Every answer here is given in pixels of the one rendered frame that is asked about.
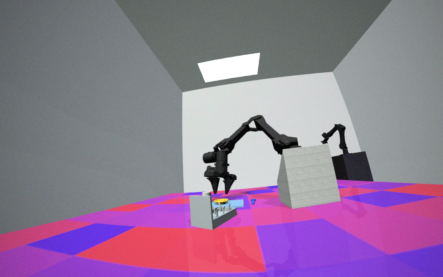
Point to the yellow plate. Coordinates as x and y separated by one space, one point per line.
221 201

